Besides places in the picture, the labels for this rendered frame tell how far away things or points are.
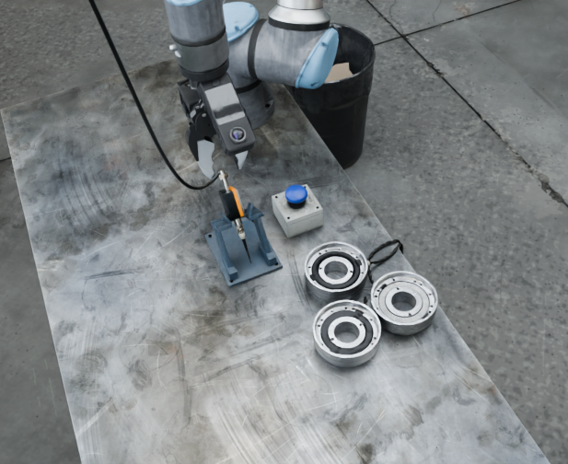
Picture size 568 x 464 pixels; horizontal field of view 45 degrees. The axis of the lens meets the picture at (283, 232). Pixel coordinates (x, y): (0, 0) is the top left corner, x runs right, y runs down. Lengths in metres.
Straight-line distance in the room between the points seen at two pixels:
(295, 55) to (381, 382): 0.61
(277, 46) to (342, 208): 0.32
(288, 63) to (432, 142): 1.38
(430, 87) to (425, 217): 0.70
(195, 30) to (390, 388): 0.58
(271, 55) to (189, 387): 0.62
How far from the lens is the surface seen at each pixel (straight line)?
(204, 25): 0.93
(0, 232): 2.59
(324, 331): 1.09
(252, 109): 1.44
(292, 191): 1.22
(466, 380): 1.10
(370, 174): 2.49
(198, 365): 1.11
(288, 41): 1.31
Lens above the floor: 1.75
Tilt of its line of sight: 49 degrees down
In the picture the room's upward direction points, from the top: 6 degrees counter-clockwise
